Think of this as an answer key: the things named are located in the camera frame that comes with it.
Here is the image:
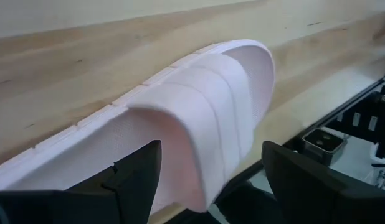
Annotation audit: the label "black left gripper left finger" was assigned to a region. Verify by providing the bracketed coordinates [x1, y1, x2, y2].
[0, 139, 163, 224]

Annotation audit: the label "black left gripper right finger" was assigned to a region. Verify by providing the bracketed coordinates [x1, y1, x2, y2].
[262, 141, 385, 224]

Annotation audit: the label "pink rubber slide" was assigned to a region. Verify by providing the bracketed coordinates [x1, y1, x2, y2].
[0, 39, 277, 216]

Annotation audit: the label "small black box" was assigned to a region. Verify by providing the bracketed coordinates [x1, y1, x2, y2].
[300, 127, 348, 167]

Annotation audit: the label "black bracket white labels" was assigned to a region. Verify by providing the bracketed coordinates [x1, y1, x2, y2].
[325, 90, 385, 153]

